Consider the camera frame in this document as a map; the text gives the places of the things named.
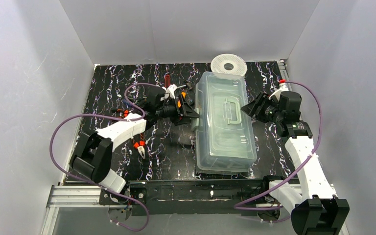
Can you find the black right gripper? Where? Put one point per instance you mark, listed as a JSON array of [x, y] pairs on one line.
[[263, 107]]

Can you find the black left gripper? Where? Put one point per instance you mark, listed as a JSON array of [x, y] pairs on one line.
[[179, 108]]

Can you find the translucent lid green toolbox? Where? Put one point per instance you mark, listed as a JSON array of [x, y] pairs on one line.
[[224, 138]]

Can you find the orange black cutting pliers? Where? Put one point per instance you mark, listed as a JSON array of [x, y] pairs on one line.
[[140, 146]]

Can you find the orange black needle-nose pliers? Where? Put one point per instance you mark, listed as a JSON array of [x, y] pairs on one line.
[[120, 113]]

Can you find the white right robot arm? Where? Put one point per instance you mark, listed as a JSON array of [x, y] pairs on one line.
[[312, 203]]

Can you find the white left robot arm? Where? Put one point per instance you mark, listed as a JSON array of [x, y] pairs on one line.
[[92, 155]]

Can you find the white filament spool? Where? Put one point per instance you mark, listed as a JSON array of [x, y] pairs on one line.
[[229, 64]]

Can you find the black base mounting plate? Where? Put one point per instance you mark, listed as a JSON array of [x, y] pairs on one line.
[[217, 196]]

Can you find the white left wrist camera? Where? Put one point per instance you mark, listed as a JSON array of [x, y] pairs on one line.
[[170, 92]]

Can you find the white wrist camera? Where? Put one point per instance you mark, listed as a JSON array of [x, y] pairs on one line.
[[280, 89], [170, 92]]

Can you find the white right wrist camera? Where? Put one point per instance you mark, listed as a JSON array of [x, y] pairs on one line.
[[280, 89]]

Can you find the red handle tool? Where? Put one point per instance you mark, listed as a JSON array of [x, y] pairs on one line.
[[167, 81]]

